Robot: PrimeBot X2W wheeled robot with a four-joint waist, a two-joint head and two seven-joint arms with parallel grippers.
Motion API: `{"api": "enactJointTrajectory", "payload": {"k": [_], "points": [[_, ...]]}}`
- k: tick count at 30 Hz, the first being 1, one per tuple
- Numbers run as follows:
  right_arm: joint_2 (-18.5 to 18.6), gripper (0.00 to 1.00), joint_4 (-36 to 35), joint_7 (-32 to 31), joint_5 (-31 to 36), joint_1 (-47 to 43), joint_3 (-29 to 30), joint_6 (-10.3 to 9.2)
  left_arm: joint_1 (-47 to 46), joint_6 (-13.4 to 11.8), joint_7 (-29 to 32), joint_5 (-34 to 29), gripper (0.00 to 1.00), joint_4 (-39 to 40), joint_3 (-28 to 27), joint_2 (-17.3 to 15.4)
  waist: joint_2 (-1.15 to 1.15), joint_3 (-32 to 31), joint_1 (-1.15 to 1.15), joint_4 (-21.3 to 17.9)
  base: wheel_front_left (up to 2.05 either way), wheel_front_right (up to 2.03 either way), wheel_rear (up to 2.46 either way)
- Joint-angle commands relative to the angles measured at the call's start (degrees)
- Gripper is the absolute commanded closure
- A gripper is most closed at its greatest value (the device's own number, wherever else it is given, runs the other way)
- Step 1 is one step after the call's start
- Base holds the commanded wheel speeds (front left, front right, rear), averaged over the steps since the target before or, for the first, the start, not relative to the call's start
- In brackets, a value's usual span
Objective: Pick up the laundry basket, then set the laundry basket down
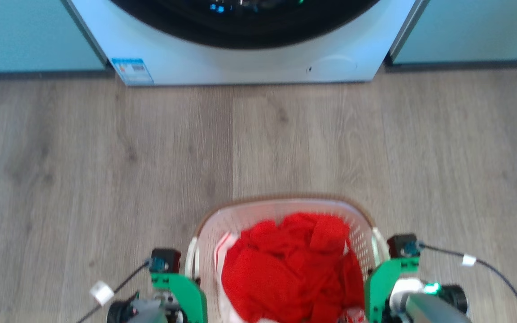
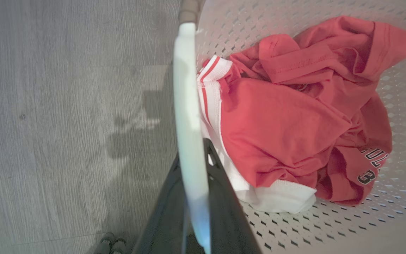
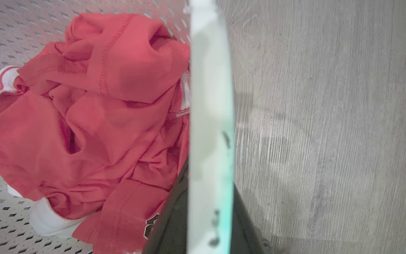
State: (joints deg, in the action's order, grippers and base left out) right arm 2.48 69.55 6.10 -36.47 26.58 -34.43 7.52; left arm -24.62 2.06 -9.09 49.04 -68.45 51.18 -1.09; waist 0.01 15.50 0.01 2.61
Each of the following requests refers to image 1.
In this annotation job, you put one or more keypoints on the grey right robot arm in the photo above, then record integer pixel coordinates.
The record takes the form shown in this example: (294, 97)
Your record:
(429, 305)

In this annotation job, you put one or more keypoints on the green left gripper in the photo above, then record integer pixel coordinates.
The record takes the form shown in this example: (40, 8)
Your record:
(186, 289)

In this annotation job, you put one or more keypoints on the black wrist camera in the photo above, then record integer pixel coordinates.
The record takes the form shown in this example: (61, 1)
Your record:
(166, 260)
(403, 245)

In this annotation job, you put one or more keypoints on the blue energy label sticker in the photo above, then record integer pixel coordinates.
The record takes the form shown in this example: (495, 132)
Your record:
(133, 72)

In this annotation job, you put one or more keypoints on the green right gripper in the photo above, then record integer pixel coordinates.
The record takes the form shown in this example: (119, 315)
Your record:
(382, 280)

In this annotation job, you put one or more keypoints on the white front-load washing machine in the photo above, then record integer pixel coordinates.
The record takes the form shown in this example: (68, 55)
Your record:
(249, 65)

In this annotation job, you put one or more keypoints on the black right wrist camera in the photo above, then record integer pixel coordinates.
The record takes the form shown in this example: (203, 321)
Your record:
(403, 245)

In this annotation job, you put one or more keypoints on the white cloth with red stripes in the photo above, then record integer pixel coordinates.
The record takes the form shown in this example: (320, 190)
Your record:
(221, 244)

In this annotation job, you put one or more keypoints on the teal cabinet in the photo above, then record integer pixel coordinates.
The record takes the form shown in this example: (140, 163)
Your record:
(25, 36)
(474, 31)

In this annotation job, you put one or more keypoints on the black round washer door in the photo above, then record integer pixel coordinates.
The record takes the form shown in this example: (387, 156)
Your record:
(245, 31)

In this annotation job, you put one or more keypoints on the red clothing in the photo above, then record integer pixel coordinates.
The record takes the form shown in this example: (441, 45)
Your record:
(285, 269)

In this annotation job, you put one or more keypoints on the white plastic laundry basket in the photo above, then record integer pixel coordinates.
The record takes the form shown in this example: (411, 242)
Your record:
(258, 211)

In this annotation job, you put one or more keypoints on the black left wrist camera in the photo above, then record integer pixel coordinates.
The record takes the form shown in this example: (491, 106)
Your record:
(166, 260)

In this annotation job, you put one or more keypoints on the round white filter cover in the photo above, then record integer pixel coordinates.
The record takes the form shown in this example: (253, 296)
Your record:
(332, 67)

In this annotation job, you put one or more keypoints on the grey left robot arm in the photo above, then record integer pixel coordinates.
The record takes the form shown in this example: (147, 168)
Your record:
(144, 312)

